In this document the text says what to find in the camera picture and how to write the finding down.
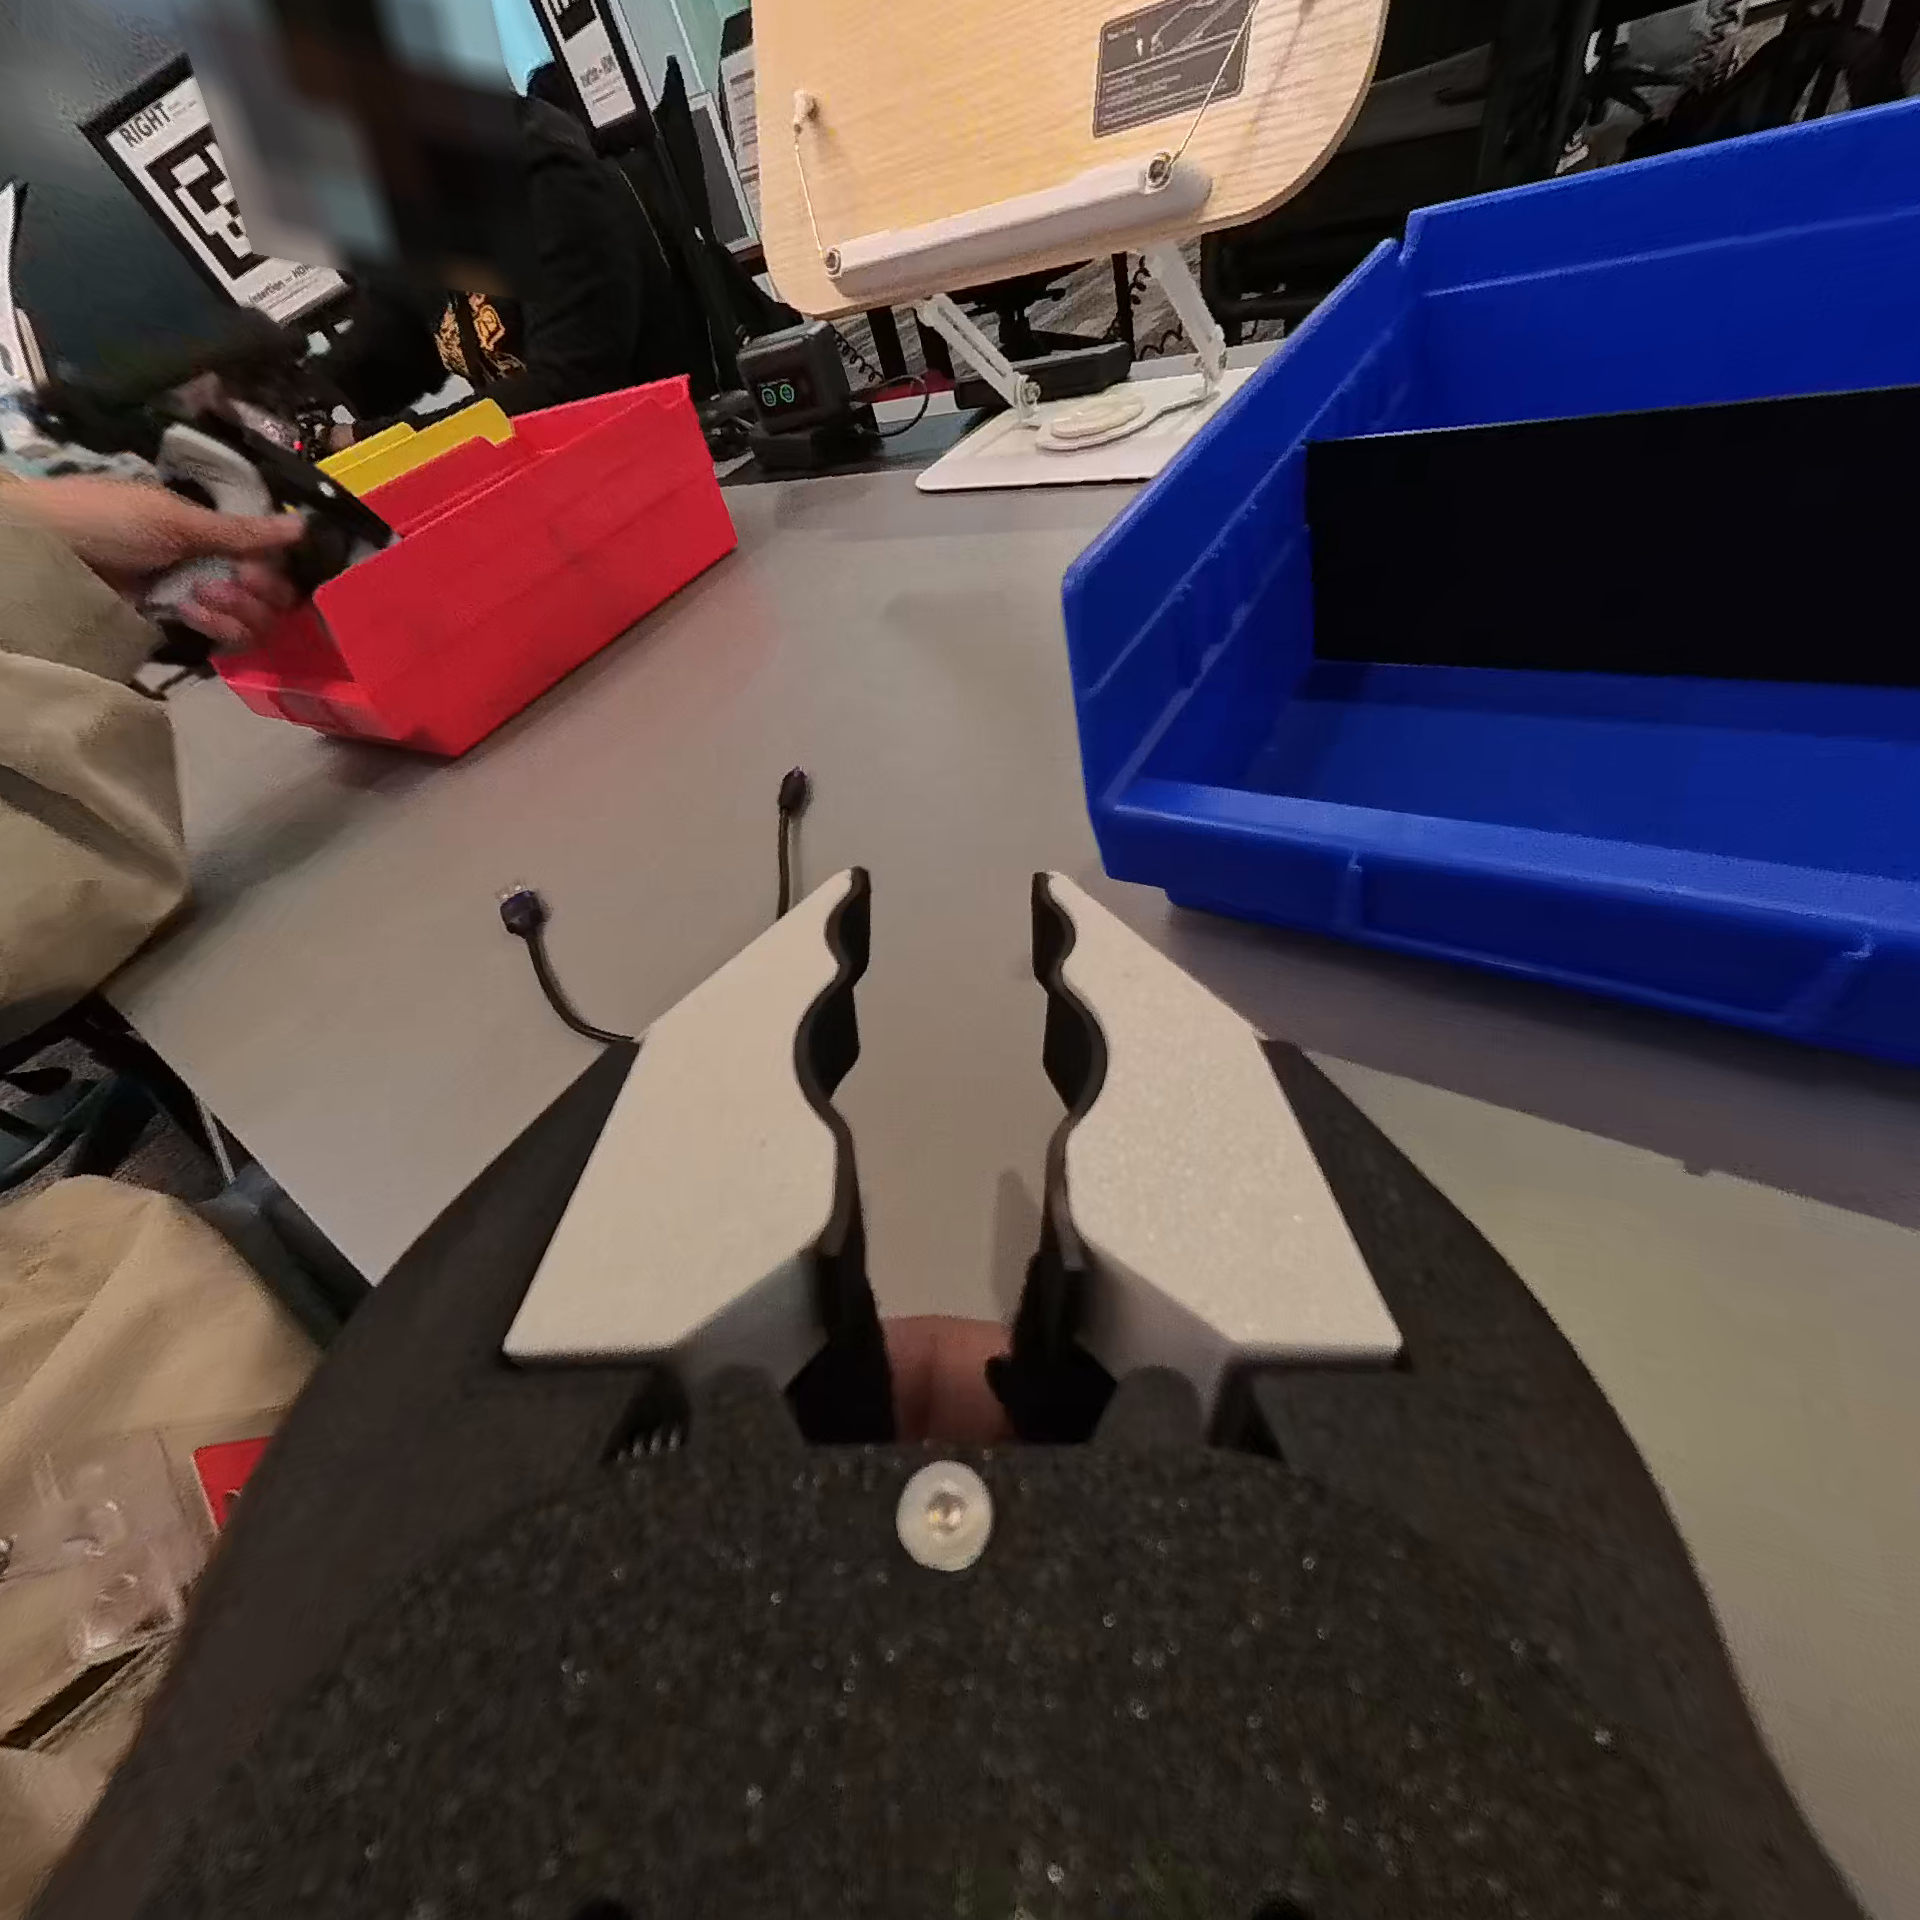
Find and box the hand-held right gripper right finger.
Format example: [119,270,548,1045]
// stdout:
[1028,869,1411,1403]

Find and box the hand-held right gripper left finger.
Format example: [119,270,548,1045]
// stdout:
[500,865,876,1391]

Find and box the red storage bin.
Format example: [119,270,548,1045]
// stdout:
[215,373,741,759]

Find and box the black cable blue plug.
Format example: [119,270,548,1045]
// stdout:
[499,763,817,1048]

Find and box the blue storage bin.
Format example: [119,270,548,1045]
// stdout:
[1062,96,1920,1069]

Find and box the person's left forearm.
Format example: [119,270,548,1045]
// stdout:
[0,480,194,1044]

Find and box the person's left hand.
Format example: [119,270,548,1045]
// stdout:
[66,472,310,649]

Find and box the yellow storage bin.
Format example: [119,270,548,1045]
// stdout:
[318,395,517,497]

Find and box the black framed marker sign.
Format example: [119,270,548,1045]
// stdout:
[82,51,355,324]

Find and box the black power adapter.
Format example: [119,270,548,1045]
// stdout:
[751,420,884,480]

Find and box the black power station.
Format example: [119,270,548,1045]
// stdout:
[734,317,858,438]

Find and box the person's beige clothing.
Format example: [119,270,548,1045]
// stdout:
[0,1176,325,1920]

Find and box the clear plastic bag red label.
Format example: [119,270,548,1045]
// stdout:
[0,1432,280,1668]

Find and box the black rectangular device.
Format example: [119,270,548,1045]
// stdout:
[952,342,1135,413]

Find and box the wooden book stand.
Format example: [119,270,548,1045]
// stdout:
[751,0,1390,497]

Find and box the black bin divider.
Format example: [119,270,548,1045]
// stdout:
[1304,386,1920,678]

